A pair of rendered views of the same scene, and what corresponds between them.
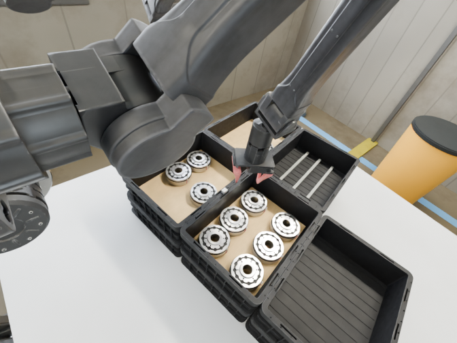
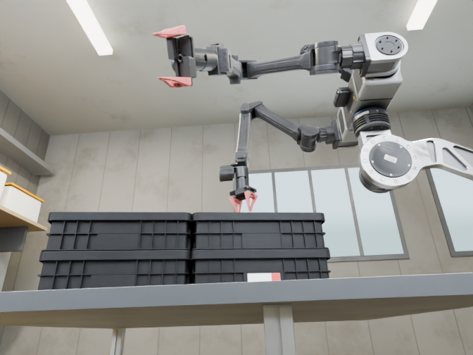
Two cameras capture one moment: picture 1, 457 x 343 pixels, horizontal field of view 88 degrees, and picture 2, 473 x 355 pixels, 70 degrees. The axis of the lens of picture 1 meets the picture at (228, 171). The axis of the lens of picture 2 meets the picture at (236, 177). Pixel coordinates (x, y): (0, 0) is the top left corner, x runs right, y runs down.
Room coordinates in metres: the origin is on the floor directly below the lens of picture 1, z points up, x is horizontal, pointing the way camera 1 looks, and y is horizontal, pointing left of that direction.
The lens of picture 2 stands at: (1.30, 0.96, 0.61)
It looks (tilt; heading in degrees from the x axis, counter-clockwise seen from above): 25 degrees up; 232
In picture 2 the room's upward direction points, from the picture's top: 2 degrees counter-clockwise
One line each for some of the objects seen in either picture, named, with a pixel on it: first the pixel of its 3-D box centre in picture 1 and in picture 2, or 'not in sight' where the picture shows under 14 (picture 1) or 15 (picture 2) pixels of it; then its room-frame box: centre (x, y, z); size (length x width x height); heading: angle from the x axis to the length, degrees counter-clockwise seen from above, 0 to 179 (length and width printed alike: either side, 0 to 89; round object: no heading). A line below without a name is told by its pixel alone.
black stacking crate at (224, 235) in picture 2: (192, 180); (254, 245); (0.58, 0.13, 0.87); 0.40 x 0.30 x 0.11; 148
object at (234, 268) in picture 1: (247, 270); not in sight; (0.29, -0.12, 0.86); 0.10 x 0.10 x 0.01
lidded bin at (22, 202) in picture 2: not in sight; (7, 206); (1.18, -2.48, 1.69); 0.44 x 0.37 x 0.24; 48
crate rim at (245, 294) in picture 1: (256, 222); not in sight; (0.42, -0.12, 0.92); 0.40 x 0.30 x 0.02; 148
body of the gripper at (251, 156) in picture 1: (256, 152); (242, 187); (0.47, -0.06, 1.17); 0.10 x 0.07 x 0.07; 102
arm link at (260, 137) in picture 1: (264, 132); (240, 174); (0.47, -0.06, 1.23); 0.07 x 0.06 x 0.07; 138
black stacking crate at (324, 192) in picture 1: (306, 172); not in sight; (0.76, -0.34, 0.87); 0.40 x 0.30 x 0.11; 148
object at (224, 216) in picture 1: (234, 218); not in sight; (0.46, -0.05, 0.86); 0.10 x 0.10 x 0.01
